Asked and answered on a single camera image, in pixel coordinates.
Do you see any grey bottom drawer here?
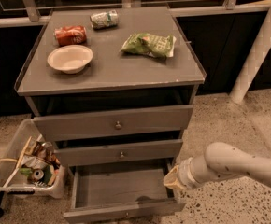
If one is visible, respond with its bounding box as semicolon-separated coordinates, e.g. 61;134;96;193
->
64;159;184;224

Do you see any grey drawer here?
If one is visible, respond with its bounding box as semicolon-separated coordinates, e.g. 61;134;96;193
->
33;105;193;141
55;139;183;166
64;159;184;224

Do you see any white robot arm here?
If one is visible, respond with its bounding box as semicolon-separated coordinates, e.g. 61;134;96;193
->
163;142;271;190

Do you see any grey middle drawer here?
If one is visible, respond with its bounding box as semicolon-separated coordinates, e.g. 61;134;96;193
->
55;139;183;166

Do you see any grey drawer cabinet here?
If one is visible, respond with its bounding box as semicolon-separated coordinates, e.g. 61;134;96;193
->
14;6;207;173

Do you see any grey top drawer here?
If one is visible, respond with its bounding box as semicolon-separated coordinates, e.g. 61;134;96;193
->
33;105;193;141

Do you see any trash pile in bin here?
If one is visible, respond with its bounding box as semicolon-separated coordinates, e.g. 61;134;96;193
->
0;136;60;188

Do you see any green chip bag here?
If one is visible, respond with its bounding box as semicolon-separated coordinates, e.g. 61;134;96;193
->
121;33;176;59

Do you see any clear plastic bin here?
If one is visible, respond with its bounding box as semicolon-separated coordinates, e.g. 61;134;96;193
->
0;119;66;199

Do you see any white paper bowl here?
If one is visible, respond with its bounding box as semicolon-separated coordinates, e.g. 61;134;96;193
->
47;45;93;74

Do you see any white green soda can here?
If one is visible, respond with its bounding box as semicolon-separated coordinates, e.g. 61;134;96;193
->
90;10;119;30

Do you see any red soda can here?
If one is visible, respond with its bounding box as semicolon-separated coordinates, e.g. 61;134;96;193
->
54;25;87;46

